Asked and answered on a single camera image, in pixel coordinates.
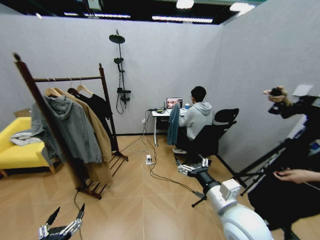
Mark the white desk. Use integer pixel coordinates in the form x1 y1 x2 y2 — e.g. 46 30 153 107
151 109 188 148

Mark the white floor cable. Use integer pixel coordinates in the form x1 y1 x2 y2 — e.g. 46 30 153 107
136 117 154 176

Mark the blue denim jacket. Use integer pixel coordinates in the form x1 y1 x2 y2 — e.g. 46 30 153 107
166 102 182 147

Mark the open laptop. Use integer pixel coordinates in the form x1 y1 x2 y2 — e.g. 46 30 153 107
166 97 184 110

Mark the thin black cable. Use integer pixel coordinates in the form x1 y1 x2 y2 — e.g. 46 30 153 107
73 190 85 240

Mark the black garment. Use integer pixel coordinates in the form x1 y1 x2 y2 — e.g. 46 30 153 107
72 92 114 151

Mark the standing person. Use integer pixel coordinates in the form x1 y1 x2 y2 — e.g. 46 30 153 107
246 94 320 240

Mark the black office chair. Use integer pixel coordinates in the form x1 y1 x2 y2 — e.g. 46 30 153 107
174 107 240 162

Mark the grey hooded sweatshirt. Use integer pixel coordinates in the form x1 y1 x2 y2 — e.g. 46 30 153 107
31 94 104 165

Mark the long ceiling light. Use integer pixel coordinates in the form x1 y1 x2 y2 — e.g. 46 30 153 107
151 15 214 24
83 12 132 19

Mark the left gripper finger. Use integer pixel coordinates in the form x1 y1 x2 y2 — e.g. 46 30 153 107
59 202 86 237
38 206 62 239

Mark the yellow sofa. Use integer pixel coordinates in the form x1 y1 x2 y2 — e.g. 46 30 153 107
0 116 57 178

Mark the round ceiling light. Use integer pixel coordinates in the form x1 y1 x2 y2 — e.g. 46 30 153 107
175 0 195 10

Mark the camel brown coat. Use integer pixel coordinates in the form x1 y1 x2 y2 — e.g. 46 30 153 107
53 87 115 186

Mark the white grey garment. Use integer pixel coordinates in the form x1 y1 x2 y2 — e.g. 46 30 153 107
9 130 45 147

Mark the black shower set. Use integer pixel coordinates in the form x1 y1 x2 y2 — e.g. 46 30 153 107
108 29 132 115

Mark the dark wooden clothes rack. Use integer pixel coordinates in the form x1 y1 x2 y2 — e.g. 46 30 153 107
12 52 130 200

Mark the seated person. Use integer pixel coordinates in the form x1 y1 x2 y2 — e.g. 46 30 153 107
172 85 215 155

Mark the black floor cable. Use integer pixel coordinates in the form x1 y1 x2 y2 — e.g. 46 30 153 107
148 159 205 198

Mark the light wooden hanger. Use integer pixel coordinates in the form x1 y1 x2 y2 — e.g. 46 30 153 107
75 84 94 96
44 87 66 98

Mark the cardboard box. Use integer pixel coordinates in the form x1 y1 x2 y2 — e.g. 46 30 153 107
13 108 32 119

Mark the black tripod stand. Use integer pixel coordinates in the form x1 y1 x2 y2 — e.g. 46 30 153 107
190 140 288 208

